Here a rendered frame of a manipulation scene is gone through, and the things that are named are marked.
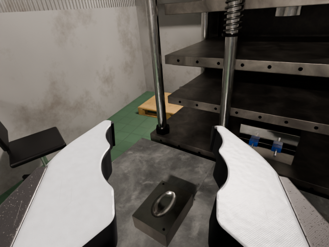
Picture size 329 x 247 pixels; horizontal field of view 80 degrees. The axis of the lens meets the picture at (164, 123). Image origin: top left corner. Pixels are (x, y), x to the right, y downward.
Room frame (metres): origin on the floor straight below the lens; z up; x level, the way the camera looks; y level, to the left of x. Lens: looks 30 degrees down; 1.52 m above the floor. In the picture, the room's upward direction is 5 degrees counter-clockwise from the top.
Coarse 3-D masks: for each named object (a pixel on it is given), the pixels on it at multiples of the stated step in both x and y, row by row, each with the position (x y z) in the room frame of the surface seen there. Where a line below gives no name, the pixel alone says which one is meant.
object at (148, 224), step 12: (156, 192) 0.57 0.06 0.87; (168, 192) 0.56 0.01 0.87; (180, 192) 0.56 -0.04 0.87; (144, 204) 0.51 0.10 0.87; (156, 204) 0.52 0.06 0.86; (168, 204) 0.52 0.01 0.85; (180, 204) 0.50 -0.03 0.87; (192, 204) 0.54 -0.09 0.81; (132, 216) 0.47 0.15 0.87; (144, 216) 0.46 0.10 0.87; (156, 216) 0.47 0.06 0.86; (168, 216) 0.45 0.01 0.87; (180, 216) 0.46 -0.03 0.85; (144, 228) 0.44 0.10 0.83; (156, 228) 0.41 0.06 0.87; (168, 228) 0.41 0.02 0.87; (156, 240) 0.41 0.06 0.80; (168, 240) 0.39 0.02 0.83
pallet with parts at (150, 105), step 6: (144, 102) 3.18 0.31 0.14; (150, 102) 3.15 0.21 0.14; (138, 108) 3.01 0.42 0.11; (144, 108) 2.95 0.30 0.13; (150, 108) 2.92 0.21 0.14; (168, 108) 2.86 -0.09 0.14; (174, 108) 2.84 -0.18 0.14; (180, 108) 2.82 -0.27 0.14; (144, 114) 2.96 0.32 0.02; (150, 114) 2.94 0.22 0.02; (156, 114) 2.92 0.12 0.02; (168, 114) 2.72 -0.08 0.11
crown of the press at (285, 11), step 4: (276, 8) 1.12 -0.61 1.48; (280, 8) 1.09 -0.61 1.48; (284, 8) 1.07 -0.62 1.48; (288, 8) 1.06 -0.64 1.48; (292, 8) 1.06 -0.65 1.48; (296, 8) 1.05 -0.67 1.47; (300, 8) 1.06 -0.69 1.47; (276, 12) 1.11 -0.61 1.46; (280, 12) 1.09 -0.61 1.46; (284, 12) 1.07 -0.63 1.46; (288, 12) 1.06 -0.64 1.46; (292, 12) 1.06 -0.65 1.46; (296, 12) 1.05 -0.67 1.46; (300, 12) 1.06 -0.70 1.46
